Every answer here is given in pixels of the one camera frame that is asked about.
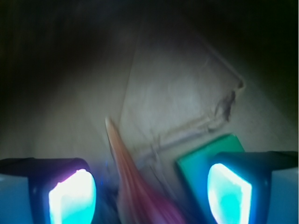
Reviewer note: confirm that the brown paper bag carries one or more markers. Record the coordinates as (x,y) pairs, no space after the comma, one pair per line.
(172,74)

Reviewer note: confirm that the orange spiral seashell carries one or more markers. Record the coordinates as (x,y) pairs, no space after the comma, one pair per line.
(137,201)

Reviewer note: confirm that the green rectangular block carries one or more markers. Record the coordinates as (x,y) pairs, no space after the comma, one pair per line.
(194,166)

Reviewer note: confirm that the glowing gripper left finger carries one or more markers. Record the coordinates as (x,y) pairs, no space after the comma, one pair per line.
(46,191)

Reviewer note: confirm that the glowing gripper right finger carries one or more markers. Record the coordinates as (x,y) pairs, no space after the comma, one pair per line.
(254,187)

